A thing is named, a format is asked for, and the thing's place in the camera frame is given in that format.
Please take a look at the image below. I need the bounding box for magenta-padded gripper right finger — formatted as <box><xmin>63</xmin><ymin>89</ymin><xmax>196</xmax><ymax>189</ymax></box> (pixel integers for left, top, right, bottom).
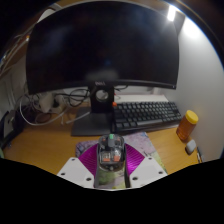
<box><xmin>124</xmin><ymin>143</ymin><xmax>168</xmax><ymax>188</ymax></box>

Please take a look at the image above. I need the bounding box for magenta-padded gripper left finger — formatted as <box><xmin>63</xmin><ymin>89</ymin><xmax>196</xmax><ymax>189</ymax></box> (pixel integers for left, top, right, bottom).
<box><xmin>57</xmin><ymin>143</ymin><xmax>99</xmax><ymax>188</ymax></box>

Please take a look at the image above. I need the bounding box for transparent computer mouse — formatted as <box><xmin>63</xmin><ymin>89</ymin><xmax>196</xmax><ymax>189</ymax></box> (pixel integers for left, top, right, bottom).
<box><xmin>97</xmin><ymin>133</ymin><xmax>127</xmax><ymax>173</ymax></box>

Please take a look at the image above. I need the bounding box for cherry blossom print mouse pad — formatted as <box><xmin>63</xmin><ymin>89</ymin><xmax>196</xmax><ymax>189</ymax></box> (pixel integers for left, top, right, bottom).
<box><xmin>75</xmin><ymin>131</ymin><xmax>168</xmax><ymax>189</ymax></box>

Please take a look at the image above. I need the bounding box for black keyboard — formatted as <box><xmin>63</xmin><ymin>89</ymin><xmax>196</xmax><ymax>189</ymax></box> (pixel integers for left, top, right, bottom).
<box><xmin>113</xmin><ymin>100</ymin><xmax>184</xmax><ymax>133</ymax></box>

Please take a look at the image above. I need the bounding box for small white case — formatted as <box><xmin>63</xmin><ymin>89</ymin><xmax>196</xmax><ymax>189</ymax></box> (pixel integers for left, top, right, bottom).
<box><xmin>185</xmin><ymin>139</ymin><xmax>198</xmax><ymax>155</ymax></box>

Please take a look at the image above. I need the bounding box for white power strip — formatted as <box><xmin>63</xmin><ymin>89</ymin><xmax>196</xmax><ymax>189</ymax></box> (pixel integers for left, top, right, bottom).
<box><xmin>49</xmin><ymin>104</ymin><xmax>65</xmax><ymax>115</ymax></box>

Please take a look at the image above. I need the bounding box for orange bottle with yellow lid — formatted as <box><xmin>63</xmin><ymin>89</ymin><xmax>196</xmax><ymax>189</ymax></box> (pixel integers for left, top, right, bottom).
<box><xmin>175</xmin><ymin>109</ymin><xmax>200</xmax><ymax>142</ymax></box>

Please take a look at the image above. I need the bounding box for flat white box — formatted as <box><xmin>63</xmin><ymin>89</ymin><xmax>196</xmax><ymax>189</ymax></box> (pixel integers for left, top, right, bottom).
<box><xmin>114</xmin><ymin>94</ymin><xmax>169</xmax><ymax>104</ymax></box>

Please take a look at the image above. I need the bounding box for white charger block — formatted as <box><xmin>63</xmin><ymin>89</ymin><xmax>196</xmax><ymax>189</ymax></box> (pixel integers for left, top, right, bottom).
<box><xmin>39</xmin><ymin>93</ymin><xmax>54</xmax><ymax>113</ymax></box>

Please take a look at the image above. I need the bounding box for black curved monitor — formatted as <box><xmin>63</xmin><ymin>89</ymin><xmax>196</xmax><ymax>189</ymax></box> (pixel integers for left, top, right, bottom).
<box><xmin>25</xmin><ymin>1</ymin><xmax>180</xmax><ymax>137</ymax></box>

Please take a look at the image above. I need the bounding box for black cable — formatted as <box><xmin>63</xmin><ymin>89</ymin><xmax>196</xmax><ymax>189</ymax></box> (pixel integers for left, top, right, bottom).
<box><xmin>54</xmin><ymin>88</ymin><xmax>91</xmax><ymax>108</ymax></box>

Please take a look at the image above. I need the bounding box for white cable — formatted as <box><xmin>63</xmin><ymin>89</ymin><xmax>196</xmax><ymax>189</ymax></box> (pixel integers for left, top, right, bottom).
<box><xmin>19</xmin><ymin>94</ymin><xmax>71</xmax><ymax>127</ymax></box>

